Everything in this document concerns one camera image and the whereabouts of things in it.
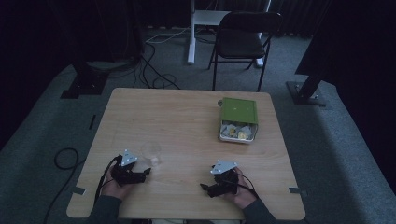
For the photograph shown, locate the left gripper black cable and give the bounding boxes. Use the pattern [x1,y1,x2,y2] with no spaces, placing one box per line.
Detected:
[93,154,123,204]

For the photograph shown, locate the tangled black floor cables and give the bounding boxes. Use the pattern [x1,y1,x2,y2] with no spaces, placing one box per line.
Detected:
[132,41,182,91]

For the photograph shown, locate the black stand with square base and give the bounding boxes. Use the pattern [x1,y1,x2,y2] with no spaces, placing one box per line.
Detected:
[60,0,144,101]

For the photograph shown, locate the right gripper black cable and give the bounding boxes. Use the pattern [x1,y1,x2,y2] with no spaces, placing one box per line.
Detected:
[232,172,260,200]

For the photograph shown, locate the white box with green lid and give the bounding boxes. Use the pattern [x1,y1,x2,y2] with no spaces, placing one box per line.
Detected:
[218,96,260,145]

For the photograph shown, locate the clear glass cup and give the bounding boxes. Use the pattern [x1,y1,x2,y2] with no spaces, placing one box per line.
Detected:
[139,141,163,171]

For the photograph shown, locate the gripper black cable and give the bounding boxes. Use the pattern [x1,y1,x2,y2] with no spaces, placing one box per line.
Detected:
[93,154,123,204]
[232,172,260,200]

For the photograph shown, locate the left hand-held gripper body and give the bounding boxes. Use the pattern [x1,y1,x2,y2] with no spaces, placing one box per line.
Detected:
[110,148,148,188]

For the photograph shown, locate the white floor cable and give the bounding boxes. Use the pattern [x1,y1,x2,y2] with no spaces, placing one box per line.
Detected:
[145,26,191,45]

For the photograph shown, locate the black floor cable loop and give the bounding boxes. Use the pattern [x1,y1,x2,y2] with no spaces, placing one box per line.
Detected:
[42,147,87,224]

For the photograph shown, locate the person's right hand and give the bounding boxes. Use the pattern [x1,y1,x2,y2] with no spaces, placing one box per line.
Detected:
[221,167,259,210]

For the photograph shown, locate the black folding chair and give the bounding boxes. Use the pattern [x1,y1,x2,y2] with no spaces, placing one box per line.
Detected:
[207,10,283,92]

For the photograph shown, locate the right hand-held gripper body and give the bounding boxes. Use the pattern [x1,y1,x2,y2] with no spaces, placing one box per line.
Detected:
[210,160,241,194]

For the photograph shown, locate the person's left hand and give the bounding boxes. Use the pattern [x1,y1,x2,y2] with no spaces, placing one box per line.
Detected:
[101,172,135,201]

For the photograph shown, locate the black slanted post with base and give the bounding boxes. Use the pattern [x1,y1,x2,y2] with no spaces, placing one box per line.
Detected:
[285,0,335,107]

